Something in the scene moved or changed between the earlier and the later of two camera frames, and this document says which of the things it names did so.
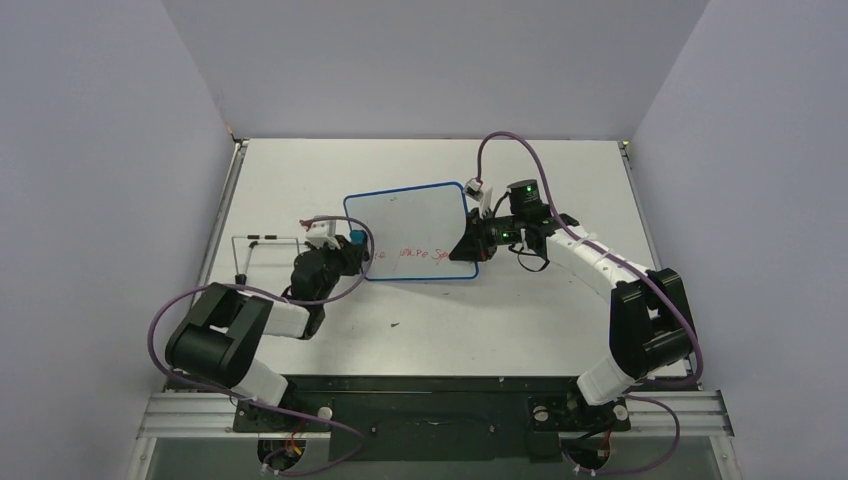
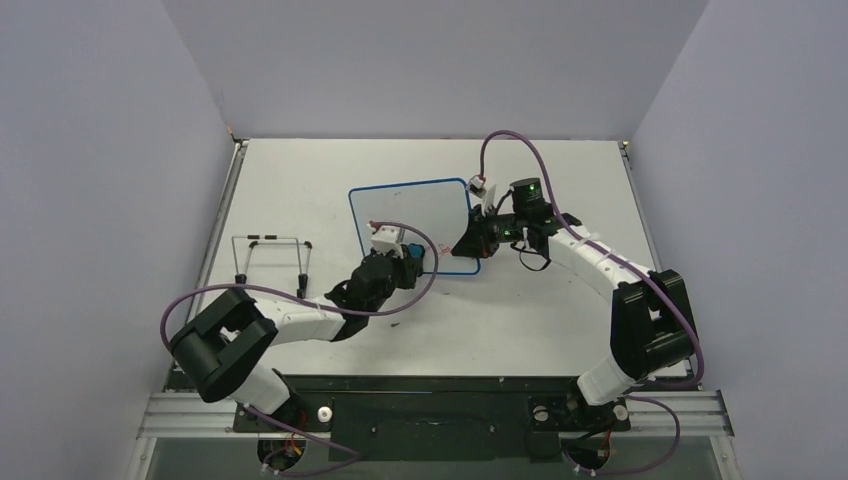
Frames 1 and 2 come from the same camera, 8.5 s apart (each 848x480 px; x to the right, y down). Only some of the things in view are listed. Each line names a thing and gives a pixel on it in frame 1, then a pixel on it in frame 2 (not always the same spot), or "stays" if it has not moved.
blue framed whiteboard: [414, 231] stays
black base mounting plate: [441, 417] stays
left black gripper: [348, 253] to [408, 267]
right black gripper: [477, 232] stays
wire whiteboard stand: [255, 240] stays
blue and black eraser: [358, 237] to [416, 250]
